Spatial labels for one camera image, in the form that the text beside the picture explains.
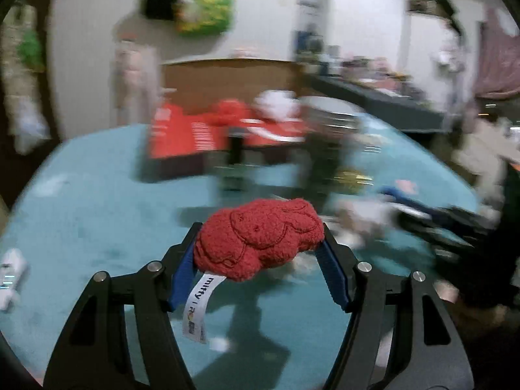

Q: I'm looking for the cardboard box with red lining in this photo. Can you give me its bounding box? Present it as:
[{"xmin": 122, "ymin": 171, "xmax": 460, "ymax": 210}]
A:
[{"xmin": 142, "ymin": 58, "xmax": 306, "ymax": 180}]

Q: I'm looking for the red mesh bath sponge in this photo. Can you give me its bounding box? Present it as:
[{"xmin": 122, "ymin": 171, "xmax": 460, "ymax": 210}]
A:
[{"xmin": 208, "ymin": 99, "xmax": 249, "ymax": 127}]

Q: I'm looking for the clear bottle with black cap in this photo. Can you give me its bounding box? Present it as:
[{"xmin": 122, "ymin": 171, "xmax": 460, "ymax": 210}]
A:
[{"xmin": 217, "ymin": 126, "xmax": 252, "ymax": 192}]

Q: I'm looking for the red plush rabbit toy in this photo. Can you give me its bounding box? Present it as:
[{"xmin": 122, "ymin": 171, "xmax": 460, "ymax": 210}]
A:
[{"xmin": 194, "ymin": 198, "xmax": 324, "ymax": 282}]

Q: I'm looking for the green tote bag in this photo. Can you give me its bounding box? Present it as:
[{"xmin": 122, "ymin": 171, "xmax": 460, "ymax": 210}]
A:
[{"xmin": 174, "ymin": 0, "xmax": 234, "ymax": 37}]

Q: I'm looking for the dark cloth side table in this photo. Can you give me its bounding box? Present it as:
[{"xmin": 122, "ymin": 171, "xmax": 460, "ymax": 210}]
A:
[{"xmin": 307, "ymin": 75, "xmax": 443, "ymax": 133}]

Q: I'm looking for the white refrigerator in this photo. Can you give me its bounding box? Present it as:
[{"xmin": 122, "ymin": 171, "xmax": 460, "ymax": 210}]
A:
[{"xmin": 401, "ymin": 9, "xmax": 482, "ymax": 112}]

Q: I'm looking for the white mesh bath pouf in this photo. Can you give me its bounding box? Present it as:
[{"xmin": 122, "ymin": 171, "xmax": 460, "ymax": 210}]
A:
[{"xmin": 252, "ymin": 90, "xmax": 300, "ymax": 123}]

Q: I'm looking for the green plush on door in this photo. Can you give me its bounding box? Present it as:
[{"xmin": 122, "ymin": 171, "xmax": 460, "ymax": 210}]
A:
[{"xmin": 18, "ymin": 30, "xmax": 45, "ymax": 73}]

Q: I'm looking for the pink plush on wall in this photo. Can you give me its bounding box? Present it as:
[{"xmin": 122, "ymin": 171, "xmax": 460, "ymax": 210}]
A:
[{"xmin": 115, "ymin": 40, "xmax": 147, "ymax": 107}]

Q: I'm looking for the teal fleece blanket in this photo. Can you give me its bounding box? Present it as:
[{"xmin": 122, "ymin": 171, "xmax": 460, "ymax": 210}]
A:
[{"xmin": 0, "ymin": 111, "xmax": 480, "ymax": 390}]

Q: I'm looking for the white power bank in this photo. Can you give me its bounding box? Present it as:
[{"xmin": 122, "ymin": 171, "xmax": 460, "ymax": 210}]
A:
[{"xmin": 0, "ymin": 248, "xmax": 27, "ymax": 311}]

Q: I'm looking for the small jar with gold beads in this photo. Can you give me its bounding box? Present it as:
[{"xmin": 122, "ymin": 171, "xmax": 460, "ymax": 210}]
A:
[{"xmin": 333, "ymin": 169, "xmax": 374, "ymax": 195}]

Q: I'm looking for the clear plastic bag on door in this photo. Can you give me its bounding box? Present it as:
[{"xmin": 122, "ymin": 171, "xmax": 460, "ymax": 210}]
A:
[{"xmin": 11, "ymin": 97, "xmax": 51, "ymax": 155}]

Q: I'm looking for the wall mirror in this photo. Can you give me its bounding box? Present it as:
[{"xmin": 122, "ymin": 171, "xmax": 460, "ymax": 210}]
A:
[{"xmin": 293, "ymin": 0, "xmax": 331, "ymax": 55}]

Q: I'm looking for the white plush toy with bow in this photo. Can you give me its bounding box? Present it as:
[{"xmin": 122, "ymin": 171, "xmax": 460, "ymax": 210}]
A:
[{"xmin": 332, "ymin": 197, "xmax": 397, "ymax": 250}]

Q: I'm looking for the tall jar with dark contents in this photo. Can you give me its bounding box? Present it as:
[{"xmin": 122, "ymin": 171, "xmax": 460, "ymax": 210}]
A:
[{"xmin": 300, "ymin": 96, "xmax": 363, "ymax": 211}]

